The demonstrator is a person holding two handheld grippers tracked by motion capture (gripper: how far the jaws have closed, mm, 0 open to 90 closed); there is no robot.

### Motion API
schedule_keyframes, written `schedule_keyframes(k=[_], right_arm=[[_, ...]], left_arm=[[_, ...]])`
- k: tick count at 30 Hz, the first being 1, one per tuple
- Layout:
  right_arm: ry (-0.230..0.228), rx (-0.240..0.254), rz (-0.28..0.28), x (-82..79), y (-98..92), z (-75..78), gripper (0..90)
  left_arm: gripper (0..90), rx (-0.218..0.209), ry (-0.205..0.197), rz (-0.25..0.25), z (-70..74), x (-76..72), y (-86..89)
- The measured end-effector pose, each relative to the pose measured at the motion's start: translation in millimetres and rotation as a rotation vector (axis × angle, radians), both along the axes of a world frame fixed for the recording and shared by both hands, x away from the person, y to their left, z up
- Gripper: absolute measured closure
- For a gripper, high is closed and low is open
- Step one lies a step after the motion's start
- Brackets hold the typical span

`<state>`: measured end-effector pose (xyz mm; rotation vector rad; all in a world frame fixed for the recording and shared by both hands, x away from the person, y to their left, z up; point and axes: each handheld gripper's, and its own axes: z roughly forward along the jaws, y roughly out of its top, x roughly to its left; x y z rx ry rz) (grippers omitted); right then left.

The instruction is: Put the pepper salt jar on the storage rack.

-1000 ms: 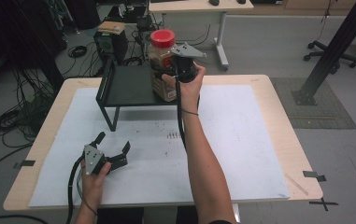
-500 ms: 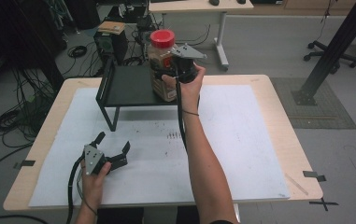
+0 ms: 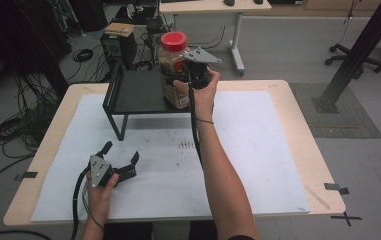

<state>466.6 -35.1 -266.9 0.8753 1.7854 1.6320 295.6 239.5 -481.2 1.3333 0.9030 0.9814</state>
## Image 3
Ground tangle of black floor cables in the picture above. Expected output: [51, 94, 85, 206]
[0, 73, 62, 158]

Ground light wooden table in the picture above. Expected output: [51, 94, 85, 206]
[2, 79, 347, 227]

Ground grey floor mat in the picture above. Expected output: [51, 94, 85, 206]
[289, 82, 381, 139]

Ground coiled black cable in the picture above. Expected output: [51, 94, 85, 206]
[72, 48, 94, 63]

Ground black curtain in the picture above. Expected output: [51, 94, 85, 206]
[0, 0, 71, 98]

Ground black metal post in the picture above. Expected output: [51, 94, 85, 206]
[312, 0, 381, 114]

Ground black tape cross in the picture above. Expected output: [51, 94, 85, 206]
[330, 211, 363, 228]

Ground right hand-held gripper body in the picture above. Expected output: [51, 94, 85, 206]
[181, 47, 223, 90]

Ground black office chair base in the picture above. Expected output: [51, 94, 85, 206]
[324, 43, 381, 80]

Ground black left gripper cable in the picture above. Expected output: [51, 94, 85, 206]
[70, 166, 92, 240]

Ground black tape strip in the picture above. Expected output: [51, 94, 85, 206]
[13, 171, 39, 183]
[323, 182, 350, 196]

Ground flat cardboard piece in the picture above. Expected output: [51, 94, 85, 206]
[103, 22, 136, 38]

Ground person's right hand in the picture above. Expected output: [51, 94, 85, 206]
[172, 69, 221, 122]

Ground long black floor cable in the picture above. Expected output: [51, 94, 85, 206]
[0, 151, 37, 194]

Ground person's left hand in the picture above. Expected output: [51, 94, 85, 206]
[86, 171, 121, 223]

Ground white table mat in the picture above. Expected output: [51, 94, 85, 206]
[30, 90, 311, 223]

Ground person's dark pants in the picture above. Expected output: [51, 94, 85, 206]
[102, 219, 219, 240]

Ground black metal shelf stand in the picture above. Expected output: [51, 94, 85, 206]
[101, 61, 192, 142]

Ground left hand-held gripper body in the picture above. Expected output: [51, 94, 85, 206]
[88, 153, 138, 189]

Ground black equipment box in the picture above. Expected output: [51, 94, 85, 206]
[99, 31, 138, 70]

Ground light wooden desk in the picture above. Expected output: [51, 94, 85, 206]
[158, 0, 273, 76]

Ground clear jar with red lid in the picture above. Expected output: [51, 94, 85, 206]
[157, 31, 194, 110]

